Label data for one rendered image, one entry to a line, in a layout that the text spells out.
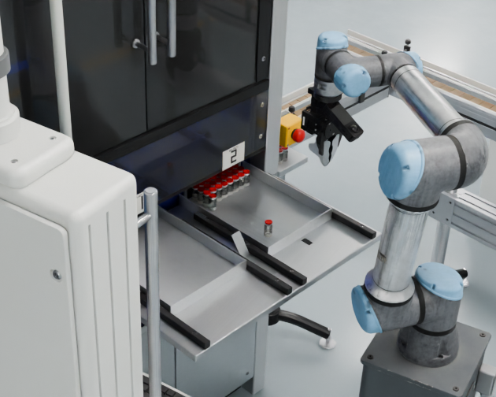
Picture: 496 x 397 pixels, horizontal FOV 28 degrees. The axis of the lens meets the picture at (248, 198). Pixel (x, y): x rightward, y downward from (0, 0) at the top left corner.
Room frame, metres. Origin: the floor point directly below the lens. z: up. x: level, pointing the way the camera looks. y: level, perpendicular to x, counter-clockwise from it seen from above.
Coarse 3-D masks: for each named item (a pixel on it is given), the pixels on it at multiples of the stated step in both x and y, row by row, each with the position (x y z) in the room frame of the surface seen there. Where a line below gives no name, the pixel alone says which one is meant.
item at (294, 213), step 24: (240, 192) 2.35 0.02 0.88; (264, 192) 2.35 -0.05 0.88; (288, 192) 2.34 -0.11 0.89; (216, 216) 2.18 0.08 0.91; (240, 216) 2.23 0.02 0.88; (264, 216) 2.24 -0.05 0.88; (288, 216) 2.24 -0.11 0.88; (312, 216) 2.25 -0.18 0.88; (264, 240) 2.12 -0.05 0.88; (288, 240) 2.11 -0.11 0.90
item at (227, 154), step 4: (240, 144) 2.34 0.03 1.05; (244, 144) 2.35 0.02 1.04; (232, 148) 2.32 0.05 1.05; (236, 148) 2.33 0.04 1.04; (240, 148) 2.34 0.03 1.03; (224, 152) 2.29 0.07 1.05; (228, 152) 2.31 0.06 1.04; (240, 152) 2.34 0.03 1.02; (224, 156) 2.30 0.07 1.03; (228, 156) 2.31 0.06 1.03; (236, 156) 2.33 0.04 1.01; (240, 156) 2.34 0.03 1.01; (224, 160) 2.30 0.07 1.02; (228, 160) 2.31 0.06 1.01; (232, 160) 2.32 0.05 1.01; (236, 160) 2.33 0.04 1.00; (240, 160) 2.34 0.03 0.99; (224, 164) 2.30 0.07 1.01; (228, 164) 2.31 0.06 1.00; (232, 164) 2.32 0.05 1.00; (224, 168) 2.30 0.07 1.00
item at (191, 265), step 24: (168, 216) 2.18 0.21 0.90; (144, 240) 2.10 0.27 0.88; (168, 240) 2.10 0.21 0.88; (192, 240) 2.11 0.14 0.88; (144, 264) 2.00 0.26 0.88; (168, 264) 2.00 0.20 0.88; (192, 264) 2.01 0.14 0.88; (216, 264) 2.01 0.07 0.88; (240, 264) 1.97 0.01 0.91; (144, 288) 1.86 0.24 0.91; (168, 288) 1.90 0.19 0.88; (192, 288) 1.91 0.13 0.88; (216, 288) 1.91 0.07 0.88
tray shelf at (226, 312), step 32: (192, 224) 2.18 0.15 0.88; (288, 256) 2.06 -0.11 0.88; (320, 256) 2.07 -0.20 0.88; (352, 256) 2.09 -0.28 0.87; (224, 288) 1.92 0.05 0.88; (256, 288) 1.92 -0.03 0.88; (160, 320) 1.79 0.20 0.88; (192, 320) 1.79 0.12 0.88; (224, 320) 1.80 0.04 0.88; (256, 320) 1.82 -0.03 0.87; (192, 352) 1.68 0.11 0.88
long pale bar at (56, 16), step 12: (60, 0) 1.84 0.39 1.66; (60, 12) 1.84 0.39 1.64; (60, 24) 1.84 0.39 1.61; (60, 36) 1.84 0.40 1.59; (60, 48) 1.84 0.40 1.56; (60, 60) 1.84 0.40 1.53; (60, 72) 1.83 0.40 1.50; (60, 84) 1.84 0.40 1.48; (60, 96) 1.84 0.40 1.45; (60, 108) 1.84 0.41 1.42; (60, 120) 1.84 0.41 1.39; (60, 132) 1.84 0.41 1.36
